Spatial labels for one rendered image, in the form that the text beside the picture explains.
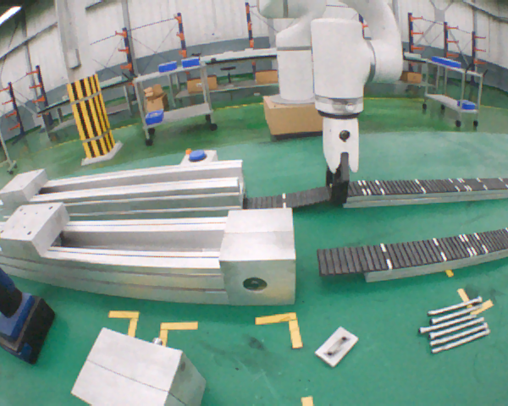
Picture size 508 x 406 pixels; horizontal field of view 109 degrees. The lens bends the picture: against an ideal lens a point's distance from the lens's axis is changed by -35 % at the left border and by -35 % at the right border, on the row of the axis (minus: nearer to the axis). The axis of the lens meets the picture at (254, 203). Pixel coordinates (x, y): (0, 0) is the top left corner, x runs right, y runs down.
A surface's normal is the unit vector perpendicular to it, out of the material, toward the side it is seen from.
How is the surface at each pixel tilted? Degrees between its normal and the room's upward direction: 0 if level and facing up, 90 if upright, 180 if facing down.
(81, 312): 0
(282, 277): 90
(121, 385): 0
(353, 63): 89
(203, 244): 90
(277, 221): 0
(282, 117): 90
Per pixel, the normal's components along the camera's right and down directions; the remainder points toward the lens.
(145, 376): -0.10, -0.82
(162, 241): -0.06, 0.57
